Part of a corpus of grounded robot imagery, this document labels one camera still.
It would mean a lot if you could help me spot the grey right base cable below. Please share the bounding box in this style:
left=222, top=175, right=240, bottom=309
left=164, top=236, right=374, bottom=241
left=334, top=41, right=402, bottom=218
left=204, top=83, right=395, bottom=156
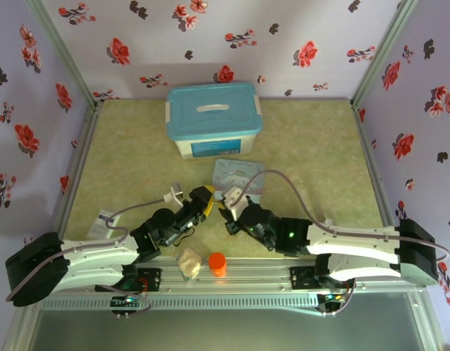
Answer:
left=321, top=279, right=359, bottom=317

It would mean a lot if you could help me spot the left green circuit board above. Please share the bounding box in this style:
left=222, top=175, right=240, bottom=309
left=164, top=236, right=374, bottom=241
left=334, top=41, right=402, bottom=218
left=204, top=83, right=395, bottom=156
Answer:
left=110, top=295, right=143, bottom=309

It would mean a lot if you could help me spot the perforated metal cable duct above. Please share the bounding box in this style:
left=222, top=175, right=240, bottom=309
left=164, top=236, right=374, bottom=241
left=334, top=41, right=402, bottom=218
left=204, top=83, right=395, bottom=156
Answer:
left=41, top=294, right=320, bottom=312

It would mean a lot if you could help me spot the blue lidded plastic storage box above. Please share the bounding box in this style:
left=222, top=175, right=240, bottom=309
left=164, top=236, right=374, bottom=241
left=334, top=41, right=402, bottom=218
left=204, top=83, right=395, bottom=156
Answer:
left=165, top=80, right=265, bottom=161

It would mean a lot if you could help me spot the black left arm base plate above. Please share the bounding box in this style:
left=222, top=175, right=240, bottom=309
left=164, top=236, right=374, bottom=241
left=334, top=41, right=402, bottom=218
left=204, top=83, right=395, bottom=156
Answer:
left=136, top=268, right=163, bottom=294

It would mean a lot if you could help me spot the aluminium table side rail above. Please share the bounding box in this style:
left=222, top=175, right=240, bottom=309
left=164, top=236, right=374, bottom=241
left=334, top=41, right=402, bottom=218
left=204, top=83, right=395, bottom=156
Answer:
left=58, top=105, right=102, bottom=237
left=352, top=105, right=403, bottom=224

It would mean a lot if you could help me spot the green circuit board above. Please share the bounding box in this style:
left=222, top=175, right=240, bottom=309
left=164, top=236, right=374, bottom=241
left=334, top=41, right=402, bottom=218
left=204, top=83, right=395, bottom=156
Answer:
left=110, top=295, right=143, bottom=309
left=318, top=292, right=348, bottom=312

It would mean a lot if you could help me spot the crumpled beige paper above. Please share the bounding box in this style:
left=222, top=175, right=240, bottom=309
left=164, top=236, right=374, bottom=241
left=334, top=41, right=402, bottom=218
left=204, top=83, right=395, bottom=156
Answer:
left=176, top=247, right=203, bottom=281

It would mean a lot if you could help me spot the aluminium frame post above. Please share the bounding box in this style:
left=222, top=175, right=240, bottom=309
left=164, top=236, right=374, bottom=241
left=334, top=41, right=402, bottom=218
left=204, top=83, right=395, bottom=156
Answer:
left=26, top=0, right=105, bottom=110
left=350, top=0, right=421, bottom=110

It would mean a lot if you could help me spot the grey left base cable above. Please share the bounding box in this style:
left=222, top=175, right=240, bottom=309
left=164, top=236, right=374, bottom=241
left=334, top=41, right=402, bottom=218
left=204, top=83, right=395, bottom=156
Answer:
left=110, top=288, right=154, bottom=317

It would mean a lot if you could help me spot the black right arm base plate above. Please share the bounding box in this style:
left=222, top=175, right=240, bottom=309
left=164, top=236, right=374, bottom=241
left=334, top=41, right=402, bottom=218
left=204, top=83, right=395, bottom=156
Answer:
left=289, top=266, right=318, bottom=292

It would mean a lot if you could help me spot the orange cylinder block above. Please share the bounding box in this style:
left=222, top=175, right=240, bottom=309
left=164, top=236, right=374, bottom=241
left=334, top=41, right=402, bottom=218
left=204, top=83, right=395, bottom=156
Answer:
left=208, top=252, right=228, bottom=278

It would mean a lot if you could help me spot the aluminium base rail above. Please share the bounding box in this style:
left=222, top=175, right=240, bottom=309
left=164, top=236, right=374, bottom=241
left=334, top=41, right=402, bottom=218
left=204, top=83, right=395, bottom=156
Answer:
left=54, top=255, right=440, bottom=296

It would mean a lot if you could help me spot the grey base cable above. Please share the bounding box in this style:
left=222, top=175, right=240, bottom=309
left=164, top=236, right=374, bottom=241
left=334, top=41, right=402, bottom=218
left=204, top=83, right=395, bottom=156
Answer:
left=110, top=288, right=154, bottom=317
left=321, top=279, right=359, bottom=317

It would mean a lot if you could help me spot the right green circuit board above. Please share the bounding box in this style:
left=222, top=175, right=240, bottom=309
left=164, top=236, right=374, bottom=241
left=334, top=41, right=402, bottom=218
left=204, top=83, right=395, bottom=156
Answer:
left=318, top=292, right=348, bottom=312

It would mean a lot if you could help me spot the white printed card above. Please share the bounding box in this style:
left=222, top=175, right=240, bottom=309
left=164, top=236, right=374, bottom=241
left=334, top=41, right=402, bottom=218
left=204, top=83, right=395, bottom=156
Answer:
left=90, top=208, right=122, bottom=241

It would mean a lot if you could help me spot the thin black left gripper cable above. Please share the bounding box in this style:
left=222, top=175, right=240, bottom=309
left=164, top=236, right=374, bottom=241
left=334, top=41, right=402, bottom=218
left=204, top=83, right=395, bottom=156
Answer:
left=172, top=225, right=196, bottom=246

